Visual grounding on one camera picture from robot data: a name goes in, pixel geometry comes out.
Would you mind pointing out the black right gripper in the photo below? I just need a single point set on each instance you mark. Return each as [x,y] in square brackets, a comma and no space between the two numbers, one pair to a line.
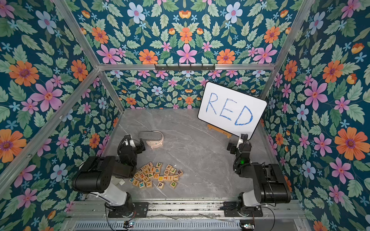
[239,148]

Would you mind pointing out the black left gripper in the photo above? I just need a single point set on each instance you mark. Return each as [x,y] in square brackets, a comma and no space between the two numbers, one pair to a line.
[137,144]

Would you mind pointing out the wooden block E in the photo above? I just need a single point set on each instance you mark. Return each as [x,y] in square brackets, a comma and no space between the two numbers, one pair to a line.
[136,183]

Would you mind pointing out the wooden block green D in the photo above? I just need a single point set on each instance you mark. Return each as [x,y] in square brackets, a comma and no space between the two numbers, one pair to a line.
[173,184]

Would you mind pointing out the wooden block purple R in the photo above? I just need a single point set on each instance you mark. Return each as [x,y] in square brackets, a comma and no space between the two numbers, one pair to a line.
[179,172]

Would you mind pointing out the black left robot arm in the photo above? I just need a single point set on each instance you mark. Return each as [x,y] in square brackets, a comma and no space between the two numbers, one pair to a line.
[95,174]

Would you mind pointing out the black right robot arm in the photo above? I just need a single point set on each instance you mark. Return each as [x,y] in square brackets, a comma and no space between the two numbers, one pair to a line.
[269,186]

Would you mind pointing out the whiteboard with RED written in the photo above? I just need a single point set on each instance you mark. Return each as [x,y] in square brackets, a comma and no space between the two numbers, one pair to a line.
[230,110]

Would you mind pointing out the wooden block purple P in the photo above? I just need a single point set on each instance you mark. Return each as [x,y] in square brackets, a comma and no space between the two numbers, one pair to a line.
[160,185]

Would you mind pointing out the black hook rack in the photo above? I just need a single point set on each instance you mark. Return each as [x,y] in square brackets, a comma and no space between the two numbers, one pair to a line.
[185,67]

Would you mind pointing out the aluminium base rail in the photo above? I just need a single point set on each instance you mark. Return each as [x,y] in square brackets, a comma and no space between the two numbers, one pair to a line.
[212,208]

